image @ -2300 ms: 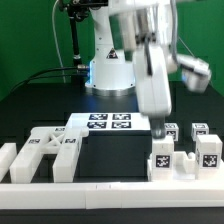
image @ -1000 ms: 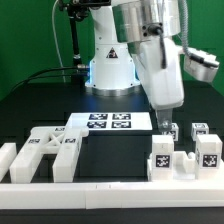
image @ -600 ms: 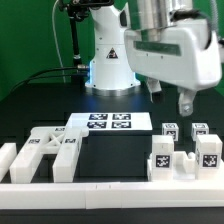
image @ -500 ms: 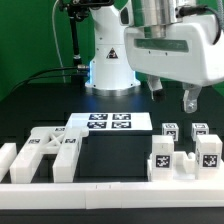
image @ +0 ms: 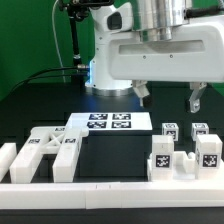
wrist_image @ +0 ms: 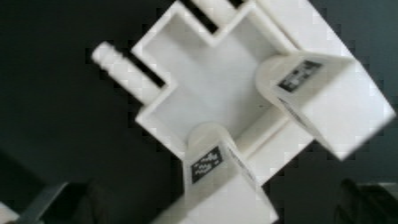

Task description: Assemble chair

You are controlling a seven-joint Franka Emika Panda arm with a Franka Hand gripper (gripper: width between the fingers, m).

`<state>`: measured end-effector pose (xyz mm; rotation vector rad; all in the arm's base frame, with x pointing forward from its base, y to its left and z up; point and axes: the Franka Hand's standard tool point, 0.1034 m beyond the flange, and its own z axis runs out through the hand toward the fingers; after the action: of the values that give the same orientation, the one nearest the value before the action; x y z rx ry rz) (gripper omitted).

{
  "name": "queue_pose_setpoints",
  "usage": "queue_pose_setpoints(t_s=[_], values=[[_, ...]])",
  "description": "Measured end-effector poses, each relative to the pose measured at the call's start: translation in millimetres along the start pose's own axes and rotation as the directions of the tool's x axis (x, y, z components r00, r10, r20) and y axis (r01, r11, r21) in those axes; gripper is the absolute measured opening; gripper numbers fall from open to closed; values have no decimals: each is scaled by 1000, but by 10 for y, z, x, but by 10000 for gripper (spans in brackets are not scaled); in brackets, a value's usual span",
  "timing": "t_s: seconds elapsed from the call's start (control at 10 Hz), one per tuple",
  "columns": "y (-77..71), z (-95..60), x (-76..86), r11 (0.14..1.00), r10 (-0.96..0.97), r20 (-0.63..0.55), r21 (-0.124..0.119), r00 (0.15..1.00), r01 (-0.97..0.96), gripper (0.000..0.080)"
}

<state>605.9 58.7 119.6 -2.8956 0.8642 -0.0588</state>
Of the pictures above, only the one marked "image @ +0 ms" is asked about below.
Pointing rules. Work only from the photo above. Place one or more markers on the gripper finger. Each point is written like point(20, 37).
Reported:
point(141, 90)
point(198, 89)

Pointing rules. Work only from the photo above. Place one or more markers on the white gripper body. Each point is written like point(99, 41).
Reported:
point(194, 54)

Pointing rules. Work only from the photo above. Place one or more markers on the white chair seat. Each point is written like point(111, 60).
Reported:
point(183, 166)

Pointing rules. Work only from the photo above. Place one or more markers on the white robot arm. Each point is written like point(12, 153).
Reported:
point(157, 40)

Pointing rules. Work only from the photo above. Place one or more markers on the white tagged cube nut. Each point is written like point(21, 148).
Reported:
point(199, 128)
point(171, 129)

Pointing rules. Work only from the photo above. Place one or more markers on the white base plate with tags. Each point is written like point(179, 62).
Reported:
point(111, 121)

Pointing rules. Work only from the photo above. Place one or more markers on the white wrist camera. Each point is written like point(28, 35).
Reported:
point(117, 19)

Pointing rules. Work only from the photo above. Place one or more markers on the white chair back frame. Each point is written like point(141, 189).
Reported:
point(64, 142)

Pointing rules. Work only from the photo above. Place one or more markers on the black camera stand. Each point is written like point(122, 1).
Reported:
point(77, 11)

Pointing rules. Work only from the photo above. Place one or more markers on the white front fence wall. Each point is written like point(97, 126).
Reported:
point(112, 195)

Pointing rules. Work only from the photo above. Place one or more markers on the white fence wall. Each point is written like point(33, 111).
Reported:
point(112, 195)
point(7, 155)

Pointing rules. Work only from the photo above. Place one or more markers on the white left fence wall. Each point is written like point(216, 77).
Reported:
point(7, 155)

